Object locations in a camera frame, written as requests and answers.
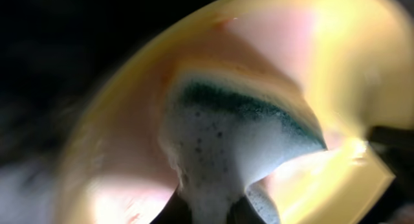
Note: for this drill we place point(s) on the round black tray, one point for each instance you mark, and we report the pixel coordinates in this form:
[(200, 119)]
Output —
[(54, 56)]

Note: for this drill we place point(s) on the green foamy sponge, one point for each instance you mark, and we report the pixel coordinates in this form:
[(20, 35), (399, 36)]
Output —
[(222, 141)]

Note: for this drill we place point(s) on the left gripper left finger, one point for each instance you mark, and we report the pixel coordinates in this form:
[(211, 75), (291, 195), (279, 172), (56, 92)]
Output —
[(176, 211)]

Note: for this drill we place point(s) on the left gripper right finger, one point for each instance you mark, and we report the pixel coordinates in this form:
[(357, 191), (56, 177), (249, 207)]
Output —
[(242, 212)]

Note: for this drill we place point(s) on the yellow plate with red stain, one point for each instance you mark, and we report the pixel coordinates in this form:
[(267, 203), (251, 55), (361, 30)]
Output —
[(345, 66)]

